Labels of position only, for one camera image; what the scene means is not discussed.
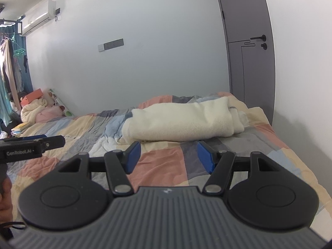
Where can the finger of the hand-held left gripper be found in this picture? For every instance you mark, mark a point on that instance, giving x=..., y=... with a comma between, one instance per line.
x=54, y=142
x=33, y=137

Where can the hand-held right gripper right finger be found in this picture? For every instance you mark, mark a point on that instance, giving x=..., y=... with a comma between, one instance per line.
x=206, y=158

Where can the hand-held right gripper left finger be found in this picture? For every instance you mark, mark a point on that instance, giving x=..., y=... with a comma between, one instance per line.
x=133, y=157

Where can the cream fleece jacket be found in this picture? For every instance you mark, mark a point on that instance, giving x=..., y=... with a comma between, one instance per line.
x=181, y=122

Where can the dark hanging clothes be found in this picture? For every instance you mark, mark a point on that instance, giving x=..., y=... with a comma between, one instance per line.
x=20, y=70

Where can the green clothes hanger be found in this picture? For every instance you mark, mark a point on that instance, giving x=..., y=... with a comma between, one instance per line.
x=19, y=52

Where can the black clothes rack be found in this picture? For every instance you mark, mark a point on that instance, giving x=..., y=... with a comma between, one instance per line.
x=20, y=26

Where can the person's left hand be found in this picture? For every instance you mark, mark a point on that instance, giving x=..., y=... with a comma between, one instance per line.
x=6, y=205

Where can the stack of books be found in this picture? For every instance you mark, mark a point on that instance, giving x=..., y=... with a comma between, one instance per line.
x=19, y=129

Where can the pink plush toy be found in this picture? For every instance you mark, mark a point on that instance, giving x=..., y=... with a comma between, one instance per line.
x=50, y=114

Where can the patchwork checkered quilt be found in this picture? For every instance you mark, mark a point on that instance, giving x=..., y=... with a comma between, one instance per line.
x=160, y=166

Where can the patterned white pillow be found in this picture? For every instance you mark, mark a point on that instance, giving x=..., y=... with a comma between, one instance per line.
x=61, y=105

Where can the orange box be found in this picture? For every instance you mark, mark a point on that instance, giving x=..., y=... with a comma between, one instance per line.
x=32, y=96

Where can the beige hanging garment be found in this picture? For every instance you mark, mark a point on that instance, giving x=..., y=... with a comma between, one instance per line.
x=6, y=64

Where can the grey door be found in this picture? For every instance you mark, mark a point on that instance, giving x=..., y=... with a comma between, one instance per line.
x=246, y=70

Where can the white air conditioner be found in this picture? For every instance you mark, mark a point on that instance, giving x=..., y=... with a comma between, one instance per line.
x=36, y=18

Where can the black door lock knob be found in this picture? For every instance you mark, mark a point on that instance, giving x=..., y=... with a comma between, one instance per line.
x=264, y=46

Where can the wall socket with plug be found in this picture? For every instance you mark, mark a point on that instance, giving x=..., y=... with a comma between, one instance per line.
x=57, y=12

